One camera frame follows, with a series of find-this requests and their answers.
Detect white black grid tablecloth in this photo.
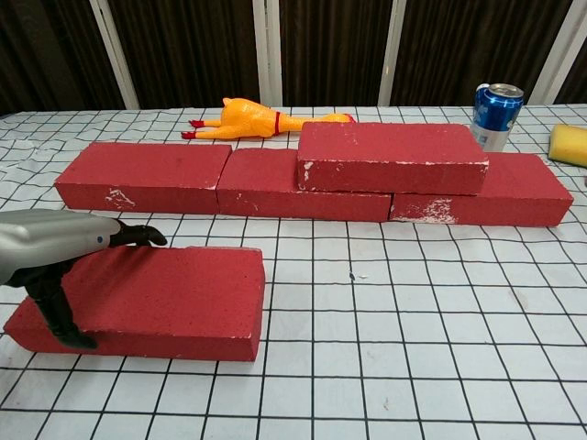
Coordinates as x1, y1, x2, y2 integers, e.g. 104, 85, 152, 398
0, 104, 587, 440

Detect yellow sponge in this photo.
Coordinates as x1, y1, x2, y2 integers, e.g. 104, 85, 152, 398
548, 123, 587, 168

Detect yellow rubber chicken toy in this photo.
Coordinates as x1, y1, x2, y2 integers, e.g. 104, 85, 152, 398
181, 96, 358, 143

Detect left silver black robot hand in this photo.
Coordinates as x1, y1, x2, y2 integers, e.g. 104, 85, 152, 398
0, 208, 169, 350

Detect blue drink can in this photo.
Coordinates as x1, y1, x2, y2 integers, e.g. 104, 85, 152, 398
470, 82, 525, 154

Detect white metal frame post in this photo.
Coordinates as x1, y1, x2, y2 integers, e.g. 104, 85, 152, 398
252, 0, 283, 107
88, 0, 140, 110
377, 0, 408, 107
526, 0, 587, 105

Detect dark brown curtain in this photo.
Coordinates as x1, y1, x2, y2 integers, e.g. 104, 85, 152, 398
0, 0, 587, 116

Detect red brick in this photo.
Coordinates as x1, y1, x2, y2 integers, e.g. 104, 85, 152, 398
53, 141, 234, 215
296, 121, 490, 197
216, 147, 394, 224
388, 152, 575, 229
3, 245, 267, 364

